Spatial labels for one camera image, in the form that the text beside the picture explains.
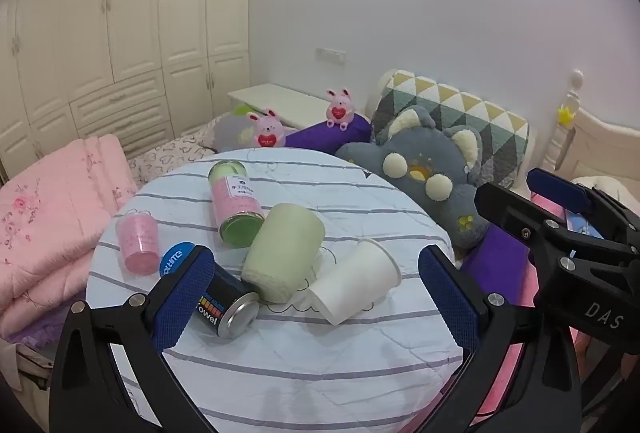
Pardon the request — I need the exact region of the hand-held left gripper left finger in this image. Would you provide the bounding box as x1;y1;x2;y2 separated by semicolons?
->
47;244;221;433

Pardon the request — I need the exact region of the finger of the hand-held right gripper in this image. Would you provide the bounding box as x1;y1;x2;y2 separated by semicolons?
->
474;183;640;275
527;167;640;244

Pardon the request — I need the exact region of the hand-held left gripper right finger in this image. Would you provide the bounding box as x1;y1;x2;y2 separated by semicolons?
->
417;244;583;433

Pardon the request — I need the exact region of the white cup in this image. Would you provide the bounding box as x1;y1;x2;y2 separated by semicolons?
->
305;238;402;326

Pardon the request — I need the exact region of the small pink cup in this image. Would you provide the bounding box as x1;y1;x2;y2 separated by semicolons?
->
115;210;161;276

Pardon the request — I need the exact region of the pale green cup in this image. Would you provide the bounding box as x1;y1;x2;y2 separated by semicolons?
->
241;202;327;305

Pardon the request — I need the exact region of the purple cloth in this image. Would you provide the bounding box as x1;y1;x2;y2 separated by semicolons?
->
459;220;533;286

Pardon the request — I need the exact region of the black can with blue lid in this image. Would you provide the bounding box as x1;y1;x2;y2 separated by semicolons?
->
159;241;261;340

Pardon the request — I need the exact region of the cream pillow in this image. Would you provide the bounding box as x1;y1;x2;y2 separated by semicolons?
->
570;174;640;214

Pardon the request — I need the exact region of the cream bed headboard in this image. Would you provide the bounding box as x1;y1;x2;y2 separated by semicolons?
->
542;69;640;184

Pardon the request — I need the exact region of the pink bed sheet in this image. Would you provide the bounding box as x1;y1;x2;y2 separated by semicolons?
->
470;193;601;419

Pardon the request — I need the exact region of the grey plush toy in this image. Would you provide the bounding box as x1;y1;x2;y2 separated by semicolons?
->
335;106;493;249

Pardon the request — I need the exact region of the pink and green bottle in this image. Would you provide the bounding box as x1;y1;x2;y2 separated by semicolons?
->
207;159;266;248

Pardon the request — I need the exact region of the triangle pattern cushion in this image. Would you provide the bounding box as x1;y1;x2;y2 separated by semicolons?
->
370;70;530;188

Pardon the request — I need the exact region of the striped white cloth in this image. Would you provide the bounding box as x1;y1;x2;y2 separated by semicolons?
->
85;147;466;433

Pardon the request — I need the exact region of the heart print bed sheet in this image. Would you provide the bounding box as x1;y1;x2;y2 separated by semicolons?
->
127;116;236;189

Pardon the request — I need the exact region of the pink floral quilt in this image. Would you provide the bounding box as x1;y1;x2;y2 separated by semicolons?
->
0;136;141;339

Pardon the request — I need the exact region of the beige cloth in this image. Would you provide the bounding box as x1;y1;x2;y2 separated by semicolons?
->
0;338;57;396

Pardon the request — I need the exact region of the grey pillow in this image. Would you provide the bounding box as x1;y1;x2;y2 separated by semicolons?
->
212;110;261;153

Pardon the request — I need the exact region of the pink bunny toy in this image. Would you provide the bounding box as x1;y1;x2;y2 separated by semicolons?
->
247;109;287;149
325;88;355;131

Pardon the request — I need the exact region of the purple bolster pillow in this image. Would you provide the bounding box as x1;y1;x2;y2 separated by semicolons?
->
285;116;373;154

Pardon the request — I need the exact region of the white nightstand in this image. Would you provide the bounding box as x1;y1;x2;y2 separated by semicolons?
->
227;83;333;131

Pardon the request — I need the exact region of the cream wardrobe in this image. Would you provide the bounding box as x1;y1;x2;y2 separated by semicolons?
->
0;0;253;179

